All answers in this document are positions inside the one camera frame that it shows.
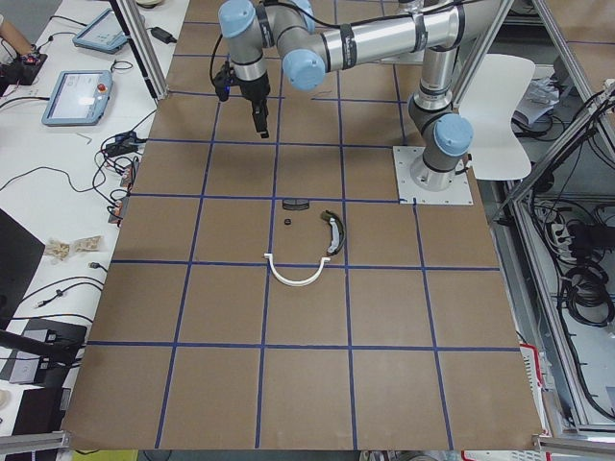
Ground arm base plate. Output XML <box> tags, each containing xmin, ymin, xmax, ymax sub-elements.
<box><xmin>393</xmin><ymin>146</ymin><xmax>474</xmax><ymax>206</ymax></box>

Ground white plastic chair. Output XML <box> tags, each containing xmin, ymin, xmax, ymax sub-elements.
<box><xmin>458</xmin><ymin>54</ymin><xmax>535</xmax><ymax>181</ymax></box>

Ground black power adapter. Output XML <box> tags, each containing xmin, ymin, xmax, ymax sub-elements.
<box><xmin>150</xmin><ymin>27</ymin><xmax>177</xmax><ymax>44</ymax></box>

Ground teach pendant tablet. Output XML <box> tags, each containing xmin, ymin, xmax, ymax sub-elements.
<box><xmin>72</xmin><ymin>8</ymin><xmax>128</xmax><ymax>54</ymax></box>
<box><xmin>41</xmin><ymin>70</ymin><xmax>113</xmax><ymax>127</ymax></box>

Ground far teach pendant tablet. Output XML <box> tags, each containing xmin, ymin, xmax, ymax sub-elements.
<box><xmin>72</xmin><ymin>8</ymin><xmax>128</xmax><ymax>54</ymax></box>

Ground near teach pendant tablet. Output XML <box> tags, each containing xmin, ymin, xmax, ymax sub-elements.
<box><xmin>41</xmin><ymin>70</ymin><xmax>113</xmax><ymax>127</ymax></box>

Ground white curved plastic piece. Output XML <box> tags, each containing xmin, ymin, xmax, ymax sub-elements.
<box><xmin>263</xmin><ymin>253</ymin><xmax>331</xmax><ymax>288</ymax></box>

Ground olive curved brake shoe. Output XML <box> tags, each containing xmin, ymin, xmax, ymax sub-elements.
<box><xmin>320</xmin><ymin>210</ymin><xmax>346</xmax><ymax>256</ymax></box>

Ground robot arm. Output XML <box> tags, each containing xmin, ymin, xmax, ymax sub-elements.
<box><xmin>209</xmin><ymin>1</ymin><xmax>474</xmax><ymax>191</ymax></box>

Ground black brake pad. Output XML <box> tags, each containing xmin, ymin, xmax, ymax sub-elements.
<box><xmin>282</xmin><ymin>198</ymin><xmax>310</xmax><ymax>211</ymax></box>

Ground aluminium frame post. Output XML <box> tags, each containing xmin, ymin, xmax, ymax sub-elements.
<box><xmin>110</xmin><ymin>0</ymin><xmax>168</xmax><ymax>101</ymax></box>

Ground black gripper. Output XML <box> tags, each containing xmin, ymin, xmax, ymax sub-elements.
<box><xmin>213</xmin><ymin>61</ymin><xmax>269</xmax><ymax>139</ymax></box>

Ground brown grid table mat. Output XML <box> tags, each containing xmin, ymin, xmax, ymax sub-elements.
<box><xmin>63</xmin><ymin>1</ymin><xmax>541</xmax><ymax>450</ymax></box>

